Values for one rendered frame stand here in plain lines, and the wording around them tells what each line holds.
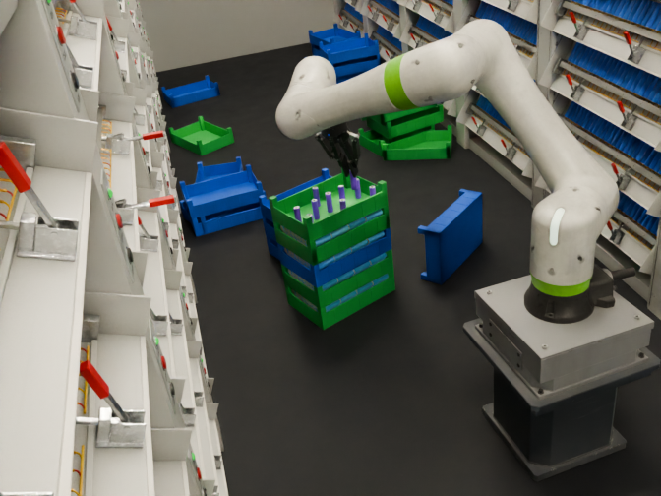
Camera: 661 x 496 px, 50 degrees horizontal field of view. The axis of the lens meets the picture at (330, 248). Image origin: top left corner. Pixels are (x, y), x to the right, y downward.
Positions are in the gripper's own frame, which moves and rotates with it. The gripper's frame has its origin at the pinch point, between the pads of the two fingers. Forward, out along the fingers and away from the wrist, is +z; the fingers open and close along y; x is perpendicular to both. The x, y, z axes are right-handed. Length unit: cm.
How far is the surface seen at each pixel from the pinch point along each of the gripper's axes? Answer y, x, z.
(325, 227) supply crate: 4.2, 17.3, 7.6
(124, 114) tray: 13, 46, -70
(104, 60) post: 13, 42, -79
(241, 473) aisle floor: 4, 89, 12
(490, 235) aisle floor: -30, -24, 65
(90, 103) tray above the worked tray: -26, 79, -109
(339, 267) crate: 2.6, 21.2, 22.7
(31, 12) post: -31, 82, -122
